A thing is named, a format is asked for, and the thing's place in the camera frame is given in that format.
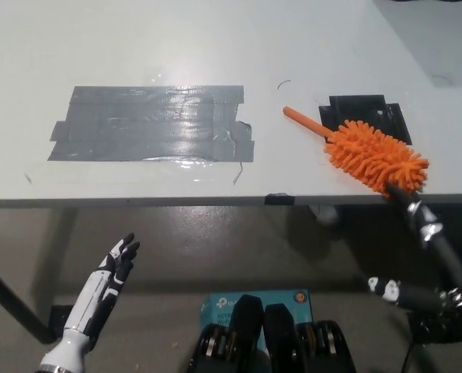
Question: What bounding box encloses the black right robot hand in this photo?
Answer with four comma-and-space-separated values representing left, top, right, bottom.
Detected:
367, 184, 462, 314

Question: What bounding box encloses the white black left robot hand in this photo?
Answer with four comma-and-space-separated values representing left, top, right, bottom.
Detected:
39, 232, 141, 373

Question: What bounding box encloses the orange microfibre duster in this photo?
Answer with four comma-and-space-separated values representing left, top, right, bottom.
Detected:
282, 105, 429, 199

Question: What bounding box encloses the teal router cardboard box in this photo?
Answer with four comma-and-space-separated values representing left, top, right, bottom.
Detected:
198, 288, 315, 329

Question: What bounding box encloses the black tape patch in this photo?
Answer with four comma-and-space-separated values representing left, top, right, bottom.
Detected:
318, 94, 413, 145

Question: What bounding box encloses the small black tape strip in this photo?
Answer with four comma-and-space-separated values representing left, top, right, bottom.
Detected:
264, 192, 296, 206

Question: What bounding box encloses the grey duct tape patch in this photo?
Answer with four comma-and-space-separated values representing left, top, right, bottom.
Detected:
47, 85, 255, 163

